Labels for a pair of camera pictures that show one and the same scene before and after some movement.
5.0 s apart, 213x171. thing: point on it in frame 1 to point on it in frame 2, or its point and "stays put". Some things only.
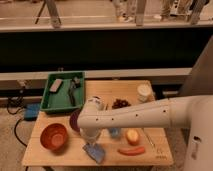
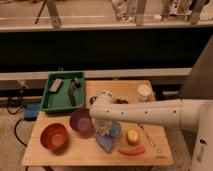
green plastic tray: [64, 91] stays put
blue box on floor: [31, 111] stays put
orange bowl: [54, 137] stays put
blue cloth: [95, 151] to [106, 140]
